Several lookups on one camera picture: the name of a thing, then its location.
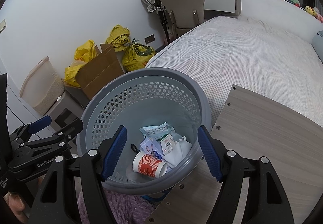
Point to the brown cardboard box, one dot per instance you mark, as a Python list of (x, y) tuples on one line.
[(98, 75)]

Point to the bed with white checked sheet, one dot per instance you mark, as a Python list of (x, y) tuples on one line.
[(239, 57)]

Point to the beige translucent storage container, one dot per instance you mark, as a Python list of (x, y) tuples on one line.
[(43, 87)]

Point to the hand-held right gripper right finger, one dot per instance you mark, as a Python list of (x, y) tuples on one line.
[(210, 155)]

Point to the grey perforated plastic basket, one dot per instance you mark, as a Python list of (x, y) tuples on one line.
[(151, 92)]

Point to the grey upholstered chair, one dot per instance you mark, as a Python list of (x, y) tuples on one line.
[(181, 4)]

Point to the brown wall socket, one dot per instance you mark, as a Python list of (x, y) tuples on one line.
[(149, 39)]

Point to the yellow plush toy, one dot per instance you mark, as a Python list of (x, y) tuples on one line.
[(311, 11)]

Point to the green plush toy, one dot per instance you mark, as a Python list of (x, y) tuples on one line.
[(294, 1)]

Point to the green white medicine box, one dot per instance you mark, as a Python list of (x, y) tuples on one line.
[(166, 144)]

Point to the light purple carton box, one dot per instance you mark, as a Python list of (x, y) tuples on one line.
[(151, 147)]

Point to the crumpled yellow sack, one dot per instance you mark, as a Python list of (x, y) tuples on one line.
[(118, 37)]

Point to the grey plastic stool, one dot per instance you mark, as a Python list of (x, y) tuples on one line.
[(68, 107)]

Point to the beige wall switch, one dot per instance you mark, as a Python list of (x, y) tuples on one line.
[(2, 26)]

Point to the white grey desk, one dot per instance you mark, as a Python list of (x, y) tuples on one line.
[(222, 3)]

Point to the light blue wet wipes packet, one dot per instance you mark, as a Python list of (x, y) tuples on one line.
[(154, 130)]

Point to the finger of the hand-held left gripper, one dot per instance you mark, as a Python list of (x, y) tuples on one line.
[(65, 130), (39, 123)]

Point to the blue metal tube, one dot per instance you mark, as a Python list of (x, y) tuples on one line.
[(154, 197)]

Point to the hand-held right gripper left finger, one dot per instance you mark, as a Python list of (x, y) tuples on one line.
[(113, 155)]

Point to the yellow plastic bag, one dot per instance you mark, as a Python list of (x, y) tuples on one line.
[(83, 54)]

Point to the tied yellow sack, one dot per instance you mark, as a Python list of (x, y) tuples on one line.
[(138, 57)]

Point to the pink plush toy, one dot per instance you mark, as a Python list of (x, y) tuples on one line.
[(320, 18)]

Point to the blue-grey pillow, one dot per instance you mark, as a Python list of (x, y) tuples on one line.
[(318, 44)]

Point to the red white paper cup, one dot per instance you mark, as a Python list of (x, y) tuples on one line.
[(149, 164)]

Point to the person's left hand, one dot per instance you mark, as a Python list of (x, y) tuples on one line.
[(16, 207)]

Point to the white tissue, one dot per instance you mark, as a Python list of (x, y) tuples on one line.
[(180, 150)]

